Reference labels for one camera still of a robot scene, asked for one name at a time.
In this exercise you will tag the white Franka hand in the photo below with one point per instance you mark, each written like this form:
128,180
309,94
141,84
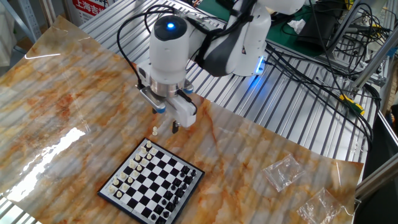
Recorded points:
186,113

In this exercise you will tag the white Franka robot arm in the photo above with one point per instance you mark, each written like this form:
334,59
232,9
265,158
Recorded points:
169,59

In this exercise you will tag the black and white chessboard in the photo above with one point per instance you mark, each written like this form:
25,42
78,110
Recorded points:
155,180

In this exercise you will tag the white chess piece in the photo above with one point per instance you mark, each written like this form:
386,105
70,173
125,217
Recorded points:
111,188
130,179
137,157
143,161
143,150
123,175
115,181
119,194
154,131
139,167
149,144
149,156
132,163
153,151
135,173
125,186

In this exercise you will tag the blue plastic cap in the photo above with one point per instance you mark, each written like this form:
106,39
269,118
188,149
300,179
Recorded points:
188,90

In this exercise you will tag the orange marble pattern mat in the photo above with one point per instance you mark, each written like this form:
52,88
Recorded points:
77,93

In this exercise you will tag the clear plastic zip bag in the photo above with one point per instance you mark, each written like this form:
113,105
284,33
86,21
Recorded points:
320,207
284,172

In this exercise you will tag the red sign with characters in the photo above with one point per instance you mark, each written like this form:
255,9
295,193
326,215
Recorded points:
88,7

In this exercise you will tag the green cutting mat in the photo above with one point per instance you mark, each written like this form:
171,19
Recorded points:
280,37

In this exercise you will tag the white crumpled tissue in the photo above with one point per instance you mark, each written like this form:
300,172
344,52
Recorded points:
297,26

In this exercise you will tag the grey perforated rack upright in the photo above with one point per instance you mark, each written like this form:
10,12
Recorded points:
30,20

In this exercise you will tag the black box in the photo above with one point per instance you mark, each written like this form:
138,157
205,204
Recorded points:
317,31

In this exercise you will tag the slanted aluminium profile bar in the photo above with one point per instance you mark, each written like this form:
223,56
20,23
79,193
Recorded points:
373,63

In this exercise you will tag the aluminium table edge bar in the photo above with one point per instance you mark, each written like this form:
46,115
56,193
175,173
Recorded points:
377,176

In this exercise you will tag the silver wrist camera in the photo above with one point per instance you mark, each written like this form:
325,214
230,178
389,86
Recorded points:
152,99

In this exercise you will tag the grey aluminium profile post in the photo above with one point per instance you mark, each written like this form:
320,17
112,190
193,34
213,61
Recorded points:
345,25

